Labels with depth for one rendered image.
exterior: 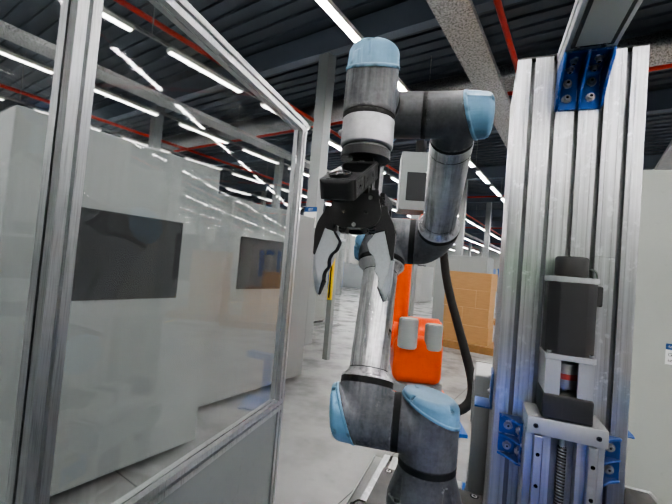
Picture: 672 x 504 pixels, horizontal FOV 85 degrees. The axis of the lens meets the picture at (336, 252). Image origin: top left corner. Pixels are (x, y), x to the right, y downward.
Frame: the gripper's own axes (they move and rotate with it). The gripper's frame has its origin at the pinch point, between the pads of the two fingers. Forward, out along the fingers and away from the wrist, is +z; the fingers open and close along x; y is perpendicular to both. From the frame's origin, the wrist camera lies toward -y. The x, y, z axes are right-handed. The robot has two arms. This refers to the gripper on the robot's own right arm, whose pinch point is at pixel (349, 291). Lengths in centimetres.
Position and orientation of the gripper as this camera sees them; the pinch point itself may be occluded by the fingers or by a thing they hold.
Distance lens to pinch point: 50.3
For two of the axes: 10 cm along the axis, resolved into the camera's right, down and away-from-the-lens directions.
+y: 3.1, 0.7, 9.5
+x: -9.5, -0.7, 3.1
